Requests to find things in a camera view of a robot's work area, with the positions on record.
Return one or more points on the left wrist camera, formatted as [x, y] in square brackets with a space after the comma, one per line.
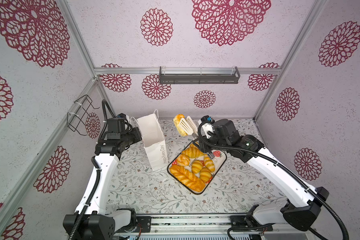
[124, 116]

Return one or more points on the striped fake bun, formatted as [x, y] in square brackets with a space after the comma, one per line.
[205, 175]
[197, 166]

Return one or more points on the black wire wall basket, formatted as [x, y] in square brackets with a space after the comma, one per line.
[75, 119]

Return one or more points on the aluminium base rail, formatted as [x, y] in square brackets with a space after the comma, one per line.
[206, 227]

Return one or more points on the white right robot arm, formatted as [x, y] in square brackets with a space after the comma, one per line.
[304, 201]

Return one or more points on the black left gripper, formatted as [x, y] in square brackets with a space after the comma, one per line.
[136, 134]

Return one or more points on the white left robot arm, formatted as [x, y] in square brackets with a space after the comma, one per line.
[99, 186]

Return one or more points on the oblong striped fake bread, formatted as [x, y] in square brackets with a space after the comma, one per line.
[209, 164]

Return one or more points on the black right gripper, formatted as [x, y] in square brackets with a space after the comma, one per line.
[203, 145]

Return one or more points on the middle fake croissant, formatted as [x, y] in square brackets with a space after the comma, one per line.
[192, 152]

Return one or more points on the small fake bread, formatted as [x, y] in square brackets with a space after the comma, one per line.
[176, 121]

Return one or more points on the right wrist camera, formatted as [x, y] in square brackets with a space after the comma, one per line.
[208, 127]

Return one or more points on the strawberry print rectangular tray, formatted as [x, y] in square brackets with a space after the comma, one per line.
[219, 158]

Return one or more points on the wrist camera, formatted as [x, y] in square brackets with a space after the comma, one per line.
[208, 127]
[124, 116]

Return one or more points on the black overhead light bar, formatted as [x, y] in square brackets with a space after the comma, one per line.
[199, 78]

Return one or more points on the white paper gift bag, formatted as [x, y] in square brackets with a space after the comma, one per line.
[153, 140]

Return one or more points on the left round fake bun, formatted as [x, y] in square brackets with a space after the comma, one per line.
[183, 160]

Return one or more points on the long braided fake bread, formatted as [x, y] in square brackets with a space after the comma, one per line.
[187, 178]

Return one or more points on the white slotted serving tongs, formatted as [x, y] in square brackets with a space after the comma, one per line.
[186, 127]

